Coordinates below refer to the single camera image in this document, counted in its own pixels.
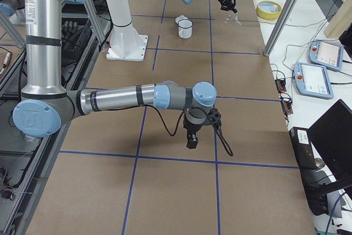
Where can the clear plastic funnel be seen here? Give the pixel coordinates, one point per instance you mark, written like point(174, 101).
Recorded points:
point(232, 19)

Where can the white enamel cup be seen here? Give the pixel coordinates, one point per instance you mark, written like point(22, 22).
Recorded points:
point(185, 28)

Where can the yellow tape roll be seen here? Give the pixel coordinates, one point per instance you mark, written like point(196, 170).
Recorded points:
point(263, 10)

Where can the white eraser block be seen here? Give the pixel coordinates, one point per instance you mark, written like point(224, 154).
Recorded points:
point(274, 9)

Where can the orange connector module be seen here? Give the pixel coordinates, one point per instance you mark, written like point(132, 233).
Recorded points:
point(281, 85)
point(287, 105)

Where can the near blue teach pendant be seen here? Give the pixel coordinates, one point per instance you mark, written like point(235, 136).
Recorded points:
point(312, 80)

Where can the blue teach pendant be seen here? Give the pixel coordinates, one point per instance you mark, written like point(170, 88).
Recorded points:
point(312, 80)
point(326, 54)

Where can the far blue teach pendant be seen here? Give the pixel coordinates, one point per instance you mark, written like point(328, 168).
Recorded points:
point(326, 54)

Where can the black desktop computer box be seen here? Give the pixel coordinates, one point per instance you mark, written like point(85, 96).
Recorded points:
point(312, 177)

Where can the black monitor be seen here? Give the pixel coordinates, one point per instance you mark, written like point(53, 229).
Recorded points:
point(331, 137)

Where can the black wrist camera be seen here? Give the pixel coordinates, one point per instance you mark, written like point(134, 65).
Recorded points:
point(214, 118)

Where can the aluminium frame post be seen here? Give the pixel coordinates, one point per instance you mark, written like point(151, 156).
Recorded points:
point(279, 26)

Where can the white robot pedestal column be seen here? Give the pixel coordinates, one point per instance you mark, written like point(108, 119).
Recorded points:
point(125, 43)

